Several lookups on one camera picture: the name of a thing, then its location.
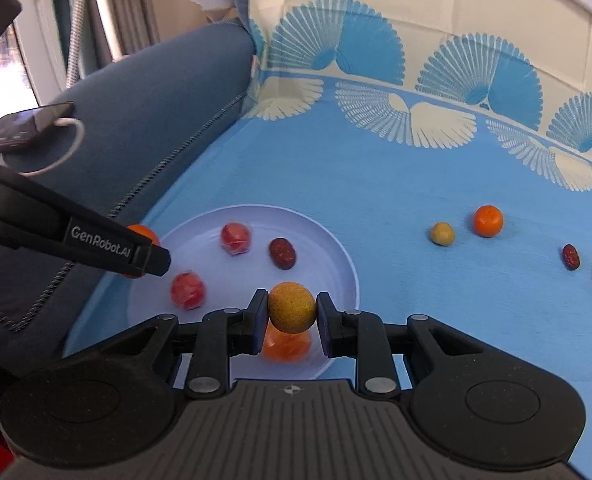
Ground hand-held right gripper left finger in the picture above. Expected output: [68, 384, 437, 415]
[116, 289, 271, 399]

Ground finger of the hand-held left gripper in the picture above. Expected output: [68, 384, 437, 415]
[147, 244, 173, 278]

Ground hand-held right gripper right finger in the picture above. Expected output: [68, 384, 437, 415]
[316, 292, 473, 397]

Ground small green jujube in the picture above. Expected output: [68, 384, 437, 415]
[268, 282, 319, 334]
[430, 222, 456, 247]

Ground small orange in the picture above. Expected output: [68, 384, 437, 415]
[124, 224, 161, 251]
[472, 205, 505, 238]

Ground red candy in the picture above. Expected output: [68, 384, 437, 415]
[220, 222, 253, 257]
[170, 271, 208, 311]

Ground orange candy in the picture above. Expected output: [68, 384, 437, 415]
[262, 326, 311, 364]

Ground pale blue plate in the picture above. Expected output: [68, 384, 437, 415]
[126, 204, 361, 381]

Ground dark red date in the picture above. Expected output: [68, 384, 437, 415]
[268, 238, 297, 270]
[561, 243, 582, 271]

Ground black smartphone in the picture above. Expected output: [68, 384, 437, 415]
[0, 102, 75, 156]

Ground blue fan-print bed sheet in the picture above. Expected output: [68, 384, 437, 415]
[63, 0, 592, 461]

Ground blue denim cushion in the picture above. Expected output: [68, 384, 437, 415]
[0, 19, 257, 361]

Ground grey curtain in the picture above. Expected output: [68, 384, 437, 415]
[46, 0, 163, 78]

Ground white charging cable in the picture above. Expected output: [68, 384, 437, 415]
[0, 118, 85, 177]

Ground white window frame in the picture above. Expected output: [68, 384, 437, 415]
[6, 0, 72, 106]

